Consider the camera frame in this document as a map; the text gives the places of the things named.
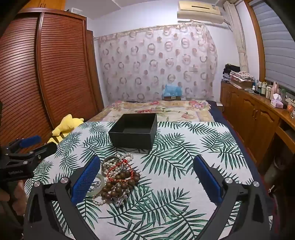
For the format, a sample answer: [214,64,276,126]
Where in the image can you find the long wooden cabinet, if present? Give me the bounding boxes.
[220,80,295,167]

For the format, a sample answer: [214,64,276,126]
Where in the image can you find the yellow plush toy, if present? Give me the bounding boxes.
[47,114,84,145]

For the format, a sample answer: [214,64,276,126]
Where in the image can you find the white pearl necklace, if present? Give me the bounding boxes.
[93,153,134,206]

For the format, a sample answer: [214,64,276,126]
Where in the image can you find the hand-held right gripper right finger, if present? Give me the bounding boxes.
[193,155,271,240]

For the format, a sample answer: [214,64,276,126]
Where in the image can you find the wooden window frame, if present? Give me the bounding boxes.
[244,0,266,84]

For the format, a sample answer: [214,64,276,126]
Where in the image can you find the brown wooden bead bracelet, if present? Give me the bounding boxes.
[101,169,141,199]

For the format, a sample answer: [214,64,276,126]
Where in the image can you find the person's dark clothing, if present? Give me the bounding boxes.
[0,203,27,240]

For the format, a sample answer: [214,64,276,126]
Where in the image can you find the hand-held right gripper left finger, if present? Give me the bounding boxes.
[23,155,102,240]

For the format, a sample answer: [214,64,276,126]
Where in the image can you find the row of toiletry bottles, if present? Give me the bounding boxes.
[252,80,281,98]

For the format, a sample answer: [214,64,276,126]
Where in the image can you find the silver link bracelet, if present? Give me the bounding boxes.
[101,156,130,175]

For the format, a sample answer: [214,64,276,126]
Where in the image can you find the wooden overhead cabinet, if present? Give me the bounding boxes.
[22,0,66,12]

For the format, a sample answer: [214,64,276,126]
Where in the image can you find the grey window blind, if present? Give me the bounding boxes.
[252,2,295,89]

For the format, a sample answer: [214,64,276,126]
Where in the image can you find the palm leaf print tablecloth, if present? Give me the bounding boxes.
[24,121,273,240]

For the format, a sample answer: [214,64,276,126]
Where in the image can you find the floral bed blanket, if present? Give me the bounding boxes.
[88,100,216,123]

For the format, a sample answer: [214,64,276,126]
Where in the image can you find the folded floral cloth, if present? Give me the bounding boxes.
[230,70,255,84]

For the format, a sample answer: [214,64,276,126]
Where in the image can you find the blue plastic bag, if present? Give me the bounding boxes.
[162,84,183,97]

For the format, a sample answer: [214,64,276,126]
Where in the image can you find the silver chain bracelet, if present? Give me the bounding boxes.
[114,194,129,207]

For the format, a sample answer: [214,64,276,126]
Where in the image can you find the red string bracelet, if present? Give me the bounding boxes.
[106,159,134,183]

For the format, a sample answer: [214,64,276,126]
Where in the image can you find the black box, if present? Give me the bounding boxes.
[108,113,158,150]

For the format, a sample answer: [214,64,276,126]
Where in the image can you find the beige tied curtain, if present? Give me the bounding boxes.
[225,1,251,74]

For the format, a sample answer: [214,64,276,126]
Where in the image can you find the pink tissue box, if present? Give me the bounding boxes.
[270,93,284,109]

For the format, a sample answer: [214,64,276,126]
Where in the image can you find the brown louvered wooden wardrobe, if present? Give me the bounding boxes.
[0,8,104,148]

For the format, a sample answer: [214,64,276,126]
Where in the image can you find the circle pattern curtain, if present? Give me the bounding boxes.
[97,23,218,103]

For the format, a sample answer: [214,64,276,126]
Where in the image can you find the translucent jade bangle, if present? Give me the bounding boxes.
[86,174,108,197]

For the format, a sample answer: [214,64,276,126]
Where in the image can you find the navy bed sheet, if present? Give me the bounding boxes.
[209,100,263,176]

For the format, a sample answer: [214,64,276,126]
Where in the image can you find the beige wall air conditioner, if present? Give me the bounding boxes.
[177,1,224,24]

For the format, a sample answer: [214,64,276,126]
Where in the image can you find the stack of dark clothes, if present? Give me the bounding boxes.
[222,64,240,81]

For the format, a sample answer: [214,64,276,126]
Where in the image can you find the person's left hand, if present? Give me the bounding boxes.
[0,181,26,208]

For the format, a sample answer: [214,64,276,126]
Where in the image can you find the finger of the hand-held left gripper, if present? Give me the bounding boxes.
[5,135,42,155]
[25,143,58,161]

